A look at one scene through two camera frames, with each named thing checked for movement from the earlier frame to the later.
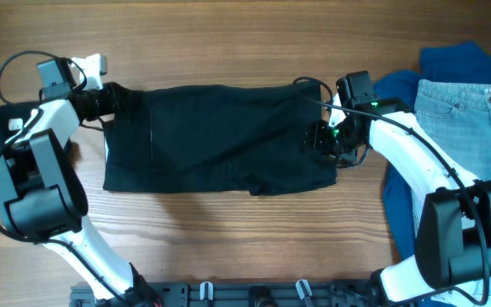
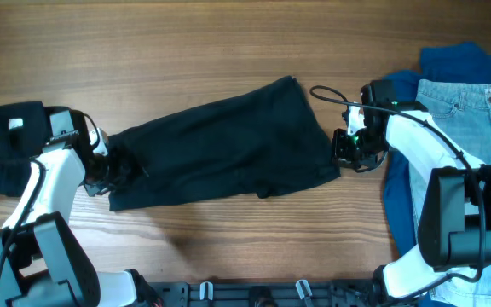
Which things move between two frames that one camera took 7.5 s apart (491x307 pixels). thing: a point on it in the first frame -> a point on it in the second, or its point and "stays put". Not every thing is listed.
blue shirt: [463, 62] stays put
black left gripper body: [102, 102] -> [96, 182]
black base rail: [231, 292] stays put
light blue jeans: [478, 124] stays put
